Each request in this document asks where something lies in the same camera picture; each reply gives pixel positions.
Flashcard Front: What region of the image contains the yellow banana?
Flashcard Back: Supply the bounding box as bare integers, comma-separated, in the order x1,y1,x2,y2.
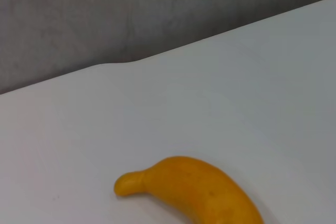
113,155,265,224

